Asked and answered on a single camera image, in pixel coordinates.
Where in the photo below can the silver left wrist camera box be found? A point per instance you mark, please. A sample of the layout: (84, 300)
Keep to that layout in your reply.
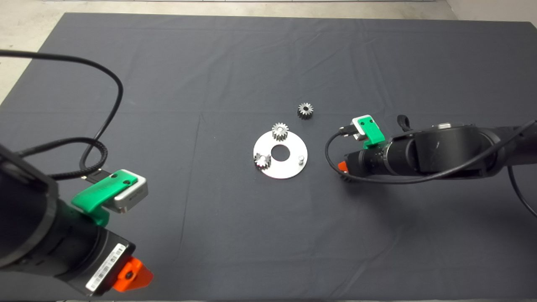
(134, 199)

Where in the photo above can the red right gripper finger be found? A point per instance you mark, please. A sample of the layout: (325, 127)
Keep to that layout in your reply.
(342, 166)

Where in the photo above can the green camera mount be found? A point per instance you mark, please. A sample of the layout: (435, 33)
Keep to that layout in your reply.
(371, 130)
(98, 195)

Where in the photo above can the dark grey table cloth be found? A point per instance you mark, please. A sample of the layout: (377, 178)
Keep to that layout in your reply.
(209, 63)

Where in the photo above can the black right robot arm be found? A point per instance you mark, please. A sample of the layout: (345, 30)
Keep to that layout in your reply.
(444, 151)

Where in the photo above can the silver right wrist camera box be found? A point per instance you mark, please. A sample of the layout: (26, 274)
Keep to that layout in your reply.
(355, 126)

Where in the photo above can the larger steel gear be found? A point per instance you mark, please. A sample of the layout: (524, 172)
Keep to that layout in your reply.
(346, 177)

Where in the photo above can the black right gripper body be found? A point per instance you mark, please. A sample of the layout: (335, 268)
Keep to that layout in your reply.
(371, 161)

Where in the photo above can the round metal plate with hole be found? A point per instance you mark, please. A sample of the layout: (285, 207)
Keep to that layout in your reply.
(289, 167)

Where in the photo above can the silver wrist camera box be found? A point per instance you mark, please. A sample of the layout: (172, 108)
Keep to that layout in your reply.
(134, 199)
(355, 126)

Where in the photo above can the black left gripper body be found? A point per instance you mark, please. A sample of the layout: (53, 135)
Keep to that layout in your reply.
(79, 260)

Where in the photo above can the small steel gear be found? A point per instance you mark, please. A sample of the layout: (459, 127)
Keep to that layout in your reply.
(262, 162)
(302, 114)
(280, 133)

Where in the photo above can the green left camera mount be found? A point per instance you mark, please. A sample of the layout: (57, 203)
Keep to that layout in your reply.
(98, 195)

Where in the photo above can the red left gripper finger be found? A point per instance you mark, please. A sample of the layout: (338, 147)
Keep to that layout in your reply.
(136, 277)

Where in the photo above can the green right camera mount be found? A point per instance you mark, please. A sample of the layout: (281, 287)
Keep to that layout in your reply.
(371, 130)

